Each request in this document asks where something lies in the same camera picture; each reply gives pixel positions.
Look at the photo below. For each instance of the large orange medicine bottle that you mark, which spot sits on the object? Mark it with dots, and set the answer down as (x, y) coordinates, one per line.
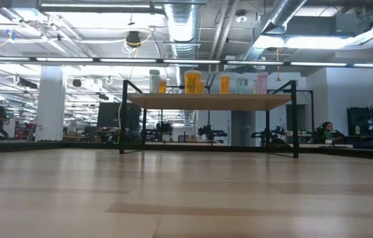
(192, 84)
(163, 87)

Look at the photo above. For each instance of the tall green bottle white tablets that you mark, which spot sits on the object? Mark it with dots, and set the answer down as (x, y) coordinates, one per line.
(154, 82)

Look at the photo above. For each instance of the small white cap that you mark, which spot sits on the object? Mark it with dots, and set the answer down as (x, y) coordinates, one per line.
(242, 86)

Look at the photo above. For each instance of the small green medicine bottle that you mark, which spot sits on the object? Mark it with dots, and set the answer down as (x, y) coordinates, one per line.
(255, 88)

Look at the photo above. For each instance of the background black robot arm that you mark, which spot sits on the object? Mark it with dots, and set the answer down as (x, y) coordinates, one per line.
(211, 132)
(267, 134)

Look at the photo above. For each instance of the black background monitor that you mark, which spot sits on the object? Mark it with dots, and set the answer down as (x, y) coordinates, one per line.
(107, 115)

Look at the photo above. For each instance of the black ceiling-mounted device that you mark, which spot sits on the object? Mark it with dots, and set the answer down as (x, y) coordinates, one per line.
(133, 38)

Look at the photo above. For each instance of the round white ceiling sensor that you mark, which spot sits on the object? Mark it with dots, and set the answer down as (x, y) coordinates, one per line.
(241, 18)

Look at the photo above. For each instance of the long ceiling light bar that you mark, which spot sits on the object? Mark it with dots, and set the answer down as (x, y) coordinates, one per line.
(64, 59)

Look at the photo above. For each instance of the white pillar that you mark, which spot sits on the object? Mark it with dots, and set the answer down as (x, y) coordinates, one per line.
(51, 105)

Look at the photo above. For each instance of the black storage cabinet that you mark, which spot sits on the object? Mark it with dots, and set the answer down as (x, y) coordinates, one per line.
(370, 120)

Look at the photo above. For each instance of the wooden shelf black metal frame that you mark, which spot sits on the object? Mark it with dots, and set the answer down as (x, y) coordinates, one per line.
(206, 102)

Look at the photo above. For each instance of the silver spiral ventilation duct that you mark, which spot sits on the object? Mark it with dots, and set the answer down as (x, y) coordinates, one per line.
(282, 15)
(182, 33)

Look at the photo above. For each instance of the black aluminium table frame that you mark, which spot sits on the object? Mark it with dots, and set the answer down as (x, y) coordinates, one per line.
(74, 146)

